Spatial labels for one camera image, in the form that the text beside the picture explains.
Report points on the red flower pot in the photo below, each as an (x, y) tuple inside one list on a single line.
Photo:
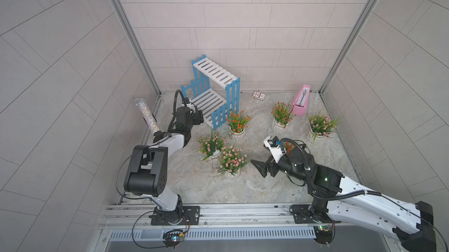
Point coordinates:
[(282, 114), (289, 147), (238, 122)]

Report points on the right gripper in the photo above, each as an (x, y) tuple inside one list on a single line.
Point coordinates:
[(270, 163)]

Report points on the glitter tube on black stand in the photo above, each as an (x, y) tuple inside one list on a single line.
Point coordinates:
[(150, 119)]

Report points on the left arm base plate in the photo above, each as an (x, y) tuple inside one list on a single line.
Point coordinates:
[(187, 215)]

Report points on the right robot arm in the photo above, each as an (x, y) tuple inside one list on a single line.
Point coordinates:
[(337, 198)]

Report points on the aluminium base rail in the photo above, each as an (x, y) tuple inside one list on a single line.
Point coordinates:
[(132, 223)]

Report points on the pink flower pot right corner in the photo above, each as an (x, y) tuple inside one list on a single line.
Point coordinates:
[(322, 125)]

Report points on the blue white wooden rack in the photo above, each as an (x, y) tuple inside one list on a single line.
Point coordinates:
[(216, 91)]

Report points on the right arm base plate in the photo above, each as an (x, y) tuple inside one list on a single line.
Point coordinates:
[(304, 213)]

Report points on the pink flower pot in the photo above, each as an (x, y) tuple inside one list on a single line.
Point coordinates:
[(212, 145), (231, 161)]

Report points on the small playing card box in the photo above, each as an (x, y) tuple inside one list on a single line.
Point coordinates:
[(257, 95)]

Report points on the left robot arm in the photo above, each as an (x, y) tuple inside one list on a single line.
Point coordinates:
[(147, 172)]

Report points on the red flower pot front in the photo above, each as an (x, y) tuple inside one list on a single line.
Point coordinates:
[(289, 147)]

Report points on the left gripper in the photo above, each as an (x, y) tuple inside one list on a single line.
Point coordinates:
[(197, 118)]

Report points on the pink metronome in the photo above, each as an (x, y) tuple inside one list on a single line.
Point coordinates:
[(300, 102)]

